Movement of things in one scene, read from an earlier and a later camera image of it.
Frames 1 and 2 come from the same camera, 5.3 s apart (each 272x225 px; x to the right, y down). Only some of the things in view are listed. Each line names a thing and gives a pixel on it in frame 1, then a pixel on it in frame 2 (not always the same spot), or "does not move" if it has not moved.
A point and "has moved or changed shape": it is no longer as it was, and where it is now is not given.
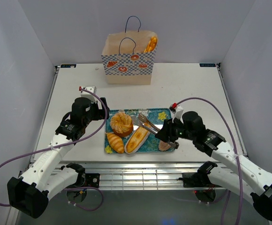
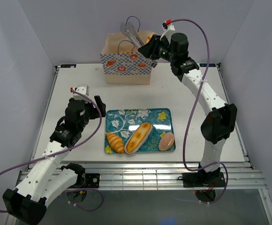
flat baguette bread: x=137 y=140 does not move
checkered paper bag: x=128 y=57 does not move
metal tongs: x=146 y=124 to x=131 y=31
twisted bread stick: x=151 y=45 has moved or changed shape
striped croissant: x=116 y=142 does not move
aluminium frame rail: x=142 y=176 does not move
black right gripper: x=167 y=130 to x=147 y=49
